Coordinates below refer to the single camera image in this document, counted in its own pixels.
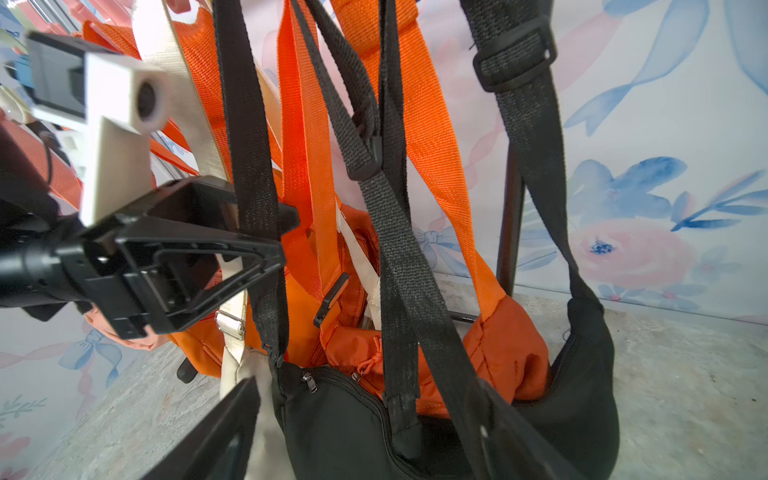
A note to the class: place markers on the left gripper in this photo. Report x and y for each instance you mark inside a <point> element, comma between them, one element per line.
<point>169,258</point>

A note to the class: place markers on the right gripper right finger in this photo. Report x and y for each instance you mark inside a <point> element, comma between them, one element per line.
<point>510,447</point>

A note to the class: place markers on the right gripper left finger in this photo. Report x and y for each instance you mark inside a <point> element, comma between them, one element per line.
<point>219,446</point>

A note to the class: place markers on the black crossbody bag front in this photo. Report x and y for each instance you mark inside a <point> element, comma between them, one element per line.
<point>415,394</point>

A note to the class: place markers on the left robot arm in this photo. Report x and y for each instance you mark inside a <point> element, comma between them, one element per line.
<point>32,227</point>

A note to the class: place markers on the orange bags left cluster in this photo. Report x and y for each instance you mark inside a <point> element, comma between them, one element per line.
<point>203,343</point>

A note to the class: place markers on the black clothes rack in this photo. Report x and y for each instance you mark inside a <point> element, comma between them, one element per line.
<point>510,222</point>

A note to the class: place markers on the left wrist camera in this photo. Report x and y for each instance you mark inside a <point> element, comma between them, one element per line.
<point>115,101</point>

